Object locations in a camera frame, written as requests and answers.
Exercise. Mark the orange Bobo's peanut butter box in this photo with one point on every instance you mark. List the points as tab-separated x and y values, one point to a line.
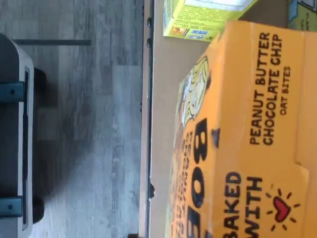
247	124

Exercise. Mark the grey robot base cart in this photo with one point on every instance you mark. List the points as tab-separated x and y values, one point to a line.
15	124

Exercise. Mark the black metal shelf rack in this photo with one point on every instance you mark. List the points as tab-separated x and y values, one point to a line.
148	124

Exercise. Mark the green Bobo's apple pie box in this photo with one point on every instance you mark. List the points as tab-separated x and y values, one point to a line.
303	15
203	19

